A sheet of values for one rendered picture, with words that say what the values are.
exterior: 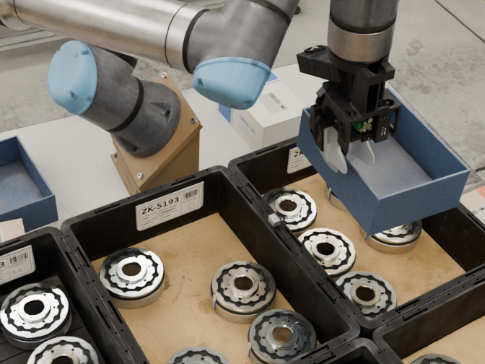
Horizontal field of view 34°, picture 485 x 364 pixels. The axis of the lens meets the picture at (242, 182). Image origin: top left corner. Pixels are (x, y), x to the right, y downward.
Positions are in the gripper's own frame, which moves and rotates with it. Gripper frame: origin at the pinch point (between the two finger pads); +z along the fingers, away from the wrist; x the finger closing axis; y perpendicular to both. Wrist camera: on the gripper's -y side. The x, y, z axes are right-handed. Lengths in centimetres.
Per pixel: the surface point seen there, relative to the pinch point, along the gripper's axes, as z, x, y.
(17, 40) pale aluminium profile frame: 98, -22, -194
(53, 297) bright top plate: 23.1, -40.8, -11.7
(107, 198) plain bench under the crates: 41, -24, -45
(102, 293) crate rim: 16.7, -34.3, -4.5
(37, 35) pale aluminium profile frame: 98, -15, -194
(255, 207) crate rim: 18.7, -6.7, -12.3
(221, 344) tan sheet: 27.8, -19.5, 3.7
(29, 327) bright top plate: 23, -45, -8
